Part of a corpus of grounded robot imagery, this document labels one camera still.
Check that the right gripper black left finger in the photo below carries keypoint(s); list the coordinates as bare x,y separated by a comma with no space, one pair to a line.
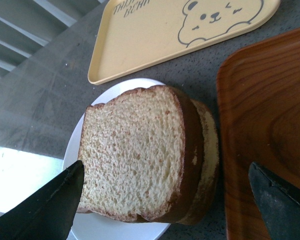
47,214

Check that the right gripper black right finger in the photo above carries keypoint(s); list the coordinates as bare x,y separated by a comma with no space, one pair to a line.
278,202

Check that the white round plate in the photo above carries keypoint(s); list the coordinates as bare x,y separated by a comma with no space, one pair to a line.
93,226

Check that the bread slice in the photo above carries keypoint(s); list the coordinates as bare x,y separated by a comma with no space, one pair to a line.
142,153
209,169

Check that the brown wooden tray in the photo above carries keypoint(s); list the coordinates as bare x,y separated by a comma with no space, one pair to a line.
258,94

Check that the grey curtain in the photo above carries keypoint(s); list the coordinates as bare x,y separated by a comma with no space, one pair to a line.
26,26

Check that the yellow bear tray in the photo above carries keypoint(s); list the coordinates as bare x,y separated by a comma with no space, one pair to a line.
137,34

